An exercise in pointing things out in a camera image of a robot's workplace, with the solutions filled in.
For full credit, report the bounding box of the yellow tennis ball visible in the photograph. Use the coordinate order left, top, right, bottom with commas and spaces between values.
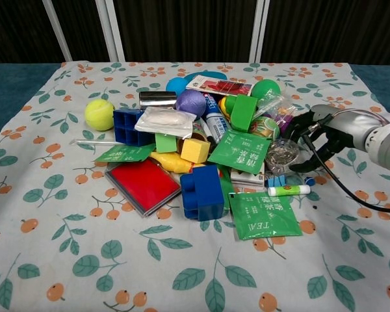
84, 99, 115, 131

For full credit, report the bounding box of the green white glue stick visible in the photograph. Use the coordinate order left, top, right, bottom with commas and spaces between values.
268, 185, 312, 197

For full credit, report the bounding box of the purple fabric ball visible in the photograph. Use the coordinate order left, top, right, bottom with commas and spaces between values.
175, 90, 207, 118

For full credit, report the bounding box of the blue grid block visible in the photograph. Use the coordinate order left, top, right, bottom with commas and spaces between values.
112, 109, 157, 147

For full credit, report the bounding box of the small green tin can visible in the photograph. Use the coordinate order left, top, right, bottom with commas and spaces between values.
250, 116, 280, 139

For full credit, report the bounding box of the green ball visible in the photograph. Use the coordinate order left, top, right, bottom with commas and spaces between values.
250, 79, 281, 101

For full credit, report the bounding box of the white plastic pouch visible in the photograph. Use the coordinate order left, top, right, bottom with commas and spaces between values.
135, 107, 196, 136

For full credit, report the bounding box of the blue white tube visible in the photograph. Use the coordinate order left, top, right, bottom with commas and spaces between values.
203, 92, 231, 144

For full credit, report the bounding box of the small green block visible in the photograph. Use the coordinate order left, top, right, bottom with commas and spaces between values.
155, 132, 178, 153

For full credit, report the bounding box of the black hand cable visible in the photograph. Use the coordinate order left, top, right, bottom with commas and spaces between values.
300, 109, 390, 214

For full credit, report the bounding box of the red stamp pad case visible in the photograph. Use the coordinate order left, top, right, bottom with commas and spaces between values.
105, 159, 182, 218

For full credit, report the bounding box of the yellow foam cube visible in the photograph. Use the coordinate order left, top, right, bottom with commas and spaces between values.
180, 138, 211, 164

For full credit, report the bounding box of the white card box red picture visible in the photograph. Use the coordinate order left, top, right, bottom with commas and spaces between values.
185, 75, 254, 97

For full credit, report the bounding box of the floral leaf print tablecloth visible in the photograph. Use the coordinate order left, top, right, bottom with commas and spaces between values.
0, 60, 390, 312

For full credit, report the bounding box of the light blue ball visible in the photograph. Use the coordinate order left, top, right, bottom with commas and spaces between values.
165, 77, 187, 98

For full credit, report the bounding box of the clear plastic bag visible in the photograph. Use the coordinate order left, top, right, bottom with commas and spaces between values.
256, 94, 296, 126

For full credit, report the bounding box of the clear plastic tube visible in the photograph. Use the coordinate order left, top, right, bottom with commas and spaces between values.
70, 138, 118, 146

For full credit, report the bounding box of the white partition frame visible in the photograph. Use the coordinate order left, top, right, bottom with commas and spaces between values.
248, 0, 270, 62
96, 0, 126, 62
42, 0, 74, 62

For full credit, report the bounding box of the large green building brick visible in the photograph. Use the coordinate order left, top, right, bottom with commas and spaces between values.
229, 96, 259, 133

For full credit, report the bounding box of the blue building brick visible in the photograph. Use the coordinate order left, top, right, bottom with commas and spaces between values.
179, 164, 225, 222

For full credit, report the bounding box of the shiny metal cup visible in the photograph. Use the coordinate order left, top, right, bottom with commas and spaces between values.
138, 91, 177, 111

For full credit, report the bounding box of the green tea sachet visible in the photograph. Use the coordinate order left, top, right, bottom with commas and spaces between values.
227, 191, 303, 241
94, 142, 157, 163
207, 129, 272, 172

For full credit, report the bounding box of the yellow rubber toy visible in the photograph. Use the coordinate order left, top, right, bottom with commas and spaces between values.
149, 151, 205, 175

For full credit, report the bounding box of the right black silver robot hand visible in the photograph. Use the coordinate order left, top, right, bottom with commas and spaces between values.
284, 103, 390, 173

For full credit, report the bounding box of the yellow plastic toy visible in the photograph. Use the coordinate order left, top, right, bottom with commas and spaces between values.
218, 95, 238, 123

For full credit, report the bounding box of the white flat box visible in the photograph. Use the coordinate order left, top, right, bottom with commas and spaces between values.
230, 162, 267, 191

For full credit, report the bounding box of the clear plastic container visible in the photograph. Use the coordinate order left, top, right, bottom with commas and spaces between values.
265, 138, 302, 176

